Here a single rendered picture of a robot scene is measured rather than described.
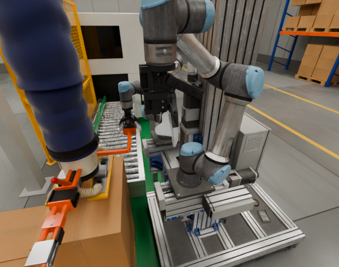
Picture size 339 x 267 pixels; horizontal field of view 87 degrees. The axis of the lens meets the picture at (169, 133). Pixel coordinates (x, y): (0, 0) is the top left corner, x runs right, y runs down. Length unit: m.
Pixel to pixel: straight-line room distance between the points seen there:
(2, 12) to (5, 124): 1.72
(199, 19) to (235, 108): 0.41
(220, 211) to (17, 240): 1.37
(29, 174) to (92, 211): 1.70
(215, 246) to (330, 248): 1.15
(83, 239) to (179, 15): 0.97
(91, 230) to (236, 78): 0.95
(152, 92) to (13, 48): 0.51
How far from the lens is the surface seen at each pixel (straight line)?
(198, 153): 0.90
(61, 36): 0.80
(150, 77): 0.44
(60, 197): 0.89
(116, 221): 1.05
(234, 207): 1.12
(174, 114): 0.44
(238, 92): 0.76
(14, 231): 1.82
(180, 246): 1.78
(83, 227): 1.08
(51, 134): 0.91
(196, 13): 0.48
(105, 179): 1.07
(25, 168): 2.69
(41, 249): 0.78
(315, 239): 2.49
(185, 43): 0.65
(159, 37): 0.42
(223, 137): 0.80
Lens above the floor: 1.80
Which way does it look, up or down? 31 degrees down
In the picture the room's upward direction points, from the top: straight up
